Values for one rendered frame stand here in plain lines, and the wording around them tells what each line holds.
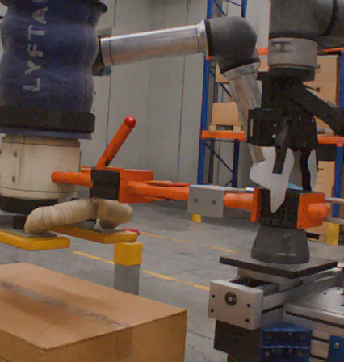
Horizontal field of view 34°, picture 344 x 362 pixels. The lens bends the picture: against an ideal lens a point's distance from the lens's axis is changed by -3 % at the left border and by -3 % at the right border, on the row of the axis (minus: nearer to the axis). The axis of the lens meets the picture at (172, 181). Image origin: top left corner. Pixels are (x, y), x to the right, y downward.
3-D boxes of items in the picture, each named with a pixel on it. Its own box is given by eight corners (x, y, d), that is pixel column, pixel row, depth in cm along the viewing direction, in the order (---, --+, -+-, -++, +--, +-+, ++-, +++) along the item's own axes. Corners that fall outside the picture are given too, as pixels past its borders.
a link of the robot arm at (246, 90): (266, 221, 152) (206, 23, 150) (260, 215, 167) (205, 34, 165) (309, 208, 152) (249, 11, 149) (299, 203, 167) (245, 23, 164)
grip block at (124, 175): (86, 198, 107) (87, 166, 106) (122, 197, 114) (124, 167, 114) (117, 204, 101) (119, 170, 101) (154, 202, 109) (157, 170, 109)
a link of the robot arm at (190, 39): (263, 50, 139) (66, 77, 142) (259, 57, 150) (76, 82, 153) (257, 5, 138) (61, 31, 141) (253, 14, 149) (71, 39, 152)
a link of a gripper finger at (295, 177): (288, 197, 95) (281, 145, 91) (320, 201, 91) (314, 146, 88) (279, 205, 93) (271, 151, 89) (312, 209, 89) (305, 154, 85)
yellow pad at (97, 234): (8, 220, 138) (10, 200, 138) (40, 220, 146) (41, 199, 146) (104, 245, 117) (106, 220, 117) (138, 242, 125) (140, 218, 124)
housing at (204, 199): (185, 212, 94) (187, 184, 94) (210, 211, 99) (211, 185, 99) (220, 218, 89) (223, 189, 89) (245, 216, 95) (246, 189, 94)
